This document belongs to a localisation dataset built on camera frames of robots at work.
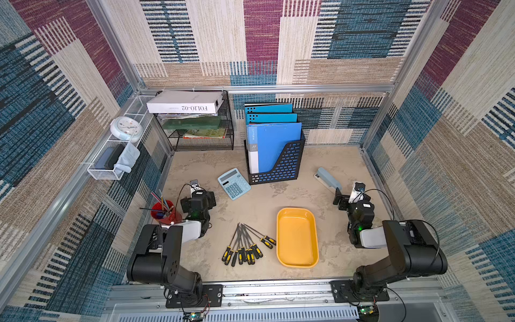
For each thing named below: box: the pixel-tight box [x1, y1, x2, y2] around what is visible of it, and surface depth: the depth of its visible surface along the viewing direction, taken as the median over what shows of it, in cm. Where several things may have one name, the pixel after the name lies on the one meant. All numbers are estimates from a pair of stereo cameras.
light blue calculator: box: [217, 167, 252, 201], surface depth 104 cm
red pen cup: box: [150, 199, 183, 225], surface depth 87 cm
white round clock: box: [109, 116, 143, 143], surface depth 76 cm
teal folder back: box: [244, 103, 294, 115], surface depth 98 cm
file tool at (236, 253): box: [231, 224, 243, 267], surface depth 84 cm
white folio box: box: [146, 90, 224, 115], surface depth 81 cm
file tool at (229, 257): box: [224, 225, 242, 266], surface depth 84 cm
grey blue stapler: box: [313, 167, 343, 193], surface depth 104 cm
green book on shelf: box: [161, 116, 222, 130], surface depth 96 cm
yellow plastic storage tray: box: [276, 207, 320, 269], surface depth 87 cm
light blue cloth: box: [113, 142, 141, 176], surface depth 70 cm
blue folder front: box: [246, 122, 303, 174], surface depth 93 cm
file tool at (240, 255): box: [238, 224, 245, 265], surface depth 84 cm
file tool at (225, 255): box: [221, 222, 241, 262], surface depth 85 cm
